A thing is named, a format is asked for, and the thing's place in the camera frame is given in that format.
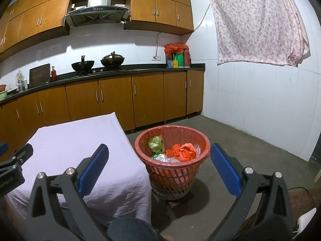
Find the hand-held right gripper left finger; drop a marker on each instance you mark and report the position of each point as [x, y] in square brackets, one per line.
[92, 169]

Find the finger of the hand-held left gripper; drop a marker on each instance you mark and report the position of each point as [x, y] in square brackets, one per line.
[23, 153]
[3, 147]

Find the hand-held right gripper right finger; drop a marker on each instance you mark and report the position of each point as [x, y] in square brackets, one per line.
[225, 170]

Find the small knotted orange plastic bag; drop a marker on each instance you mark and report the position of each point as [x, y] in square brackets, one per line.
[184, 152]

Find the red plastic mesh basket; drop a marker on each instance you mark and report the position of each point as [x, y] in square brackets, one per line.
[173, 178]

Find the green plastic packet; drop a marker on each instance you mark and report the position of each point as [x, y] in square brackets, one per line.
[155, 156]

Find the light green wrapper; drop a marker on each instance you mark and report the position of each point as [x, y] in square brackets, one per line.
[155, 144]

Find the lavender tablecloth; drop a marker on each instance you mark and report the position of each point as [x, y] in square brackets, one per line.
[75, 135]

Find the green plastic basin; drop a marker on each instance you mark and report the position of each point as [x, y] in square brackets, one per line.
[3, 95]

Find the dark wooden stool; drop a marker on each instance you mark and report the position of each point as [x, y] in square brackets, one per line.
[176, 203]

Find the red plastic basin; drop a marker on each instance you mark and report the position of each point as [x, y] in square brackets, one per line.
[2, 87]

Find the jar covered with plastic bag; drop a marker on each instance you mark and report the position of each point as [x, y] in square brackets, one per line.
[20, 81]

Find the person's leg in jeans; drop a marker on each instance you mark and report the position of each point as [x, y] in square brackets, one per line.
[130, 231]

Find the wooden lower kitchen cabinets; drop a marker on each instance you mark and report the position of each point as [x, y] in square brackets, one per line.
[112, 98]

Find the dark wooden cutting board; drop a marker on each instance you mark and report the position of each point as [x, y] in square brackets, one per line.
[40, 75]

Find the red bottle with gold cap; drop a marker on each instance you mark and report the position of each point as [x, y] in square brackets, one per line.
[53, 75]

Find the wooden stick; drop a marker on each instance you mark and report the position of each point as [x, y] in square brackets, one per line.
[317, 175]

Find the white plastic device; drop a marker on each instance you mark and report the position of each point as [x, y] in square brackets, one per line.
[304, 221]

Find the black gas stove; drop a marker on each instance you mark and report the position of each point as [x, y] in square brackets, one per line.
[100, 71]

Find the black wok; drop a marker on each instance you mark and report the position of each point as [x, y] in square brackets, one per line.
[82, 66]

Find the wok with metal lid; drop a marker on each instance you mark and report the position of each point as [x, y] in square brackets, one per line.
[112, 60]

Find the black kitchen countertop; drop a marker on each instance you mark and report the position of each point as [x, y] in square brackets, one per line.
[150, 68]

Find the yellow box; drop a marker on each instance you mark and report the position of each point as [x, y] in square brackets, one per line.
[175, 64]

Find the red thermos flask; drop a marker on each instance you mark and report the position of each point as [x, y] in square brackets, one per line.
[187, 59]

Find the green box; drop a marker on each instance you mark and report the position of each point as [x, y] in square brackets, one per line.
[179, 60]

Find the blue box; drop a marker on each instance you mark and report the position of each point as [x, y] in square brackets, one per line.
[170, 64]

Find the red plastic bag over bottles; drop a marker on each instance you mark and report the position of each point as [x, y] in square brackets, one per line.
[175, 47]

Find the wooden upper kitchen cabinet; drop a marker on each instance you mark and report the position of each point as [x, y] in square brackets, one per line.
[37, 12]
[155, 5]

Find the pink floral curtain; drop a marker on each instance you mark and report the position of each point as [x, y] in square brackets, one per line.
[250, 17]

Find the steel range hood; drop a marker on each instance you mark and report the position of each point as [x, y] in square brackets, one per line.
[100, 12]

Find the white wall outlet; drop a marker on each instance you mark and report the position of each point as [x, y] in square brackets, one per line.
[156, 58]

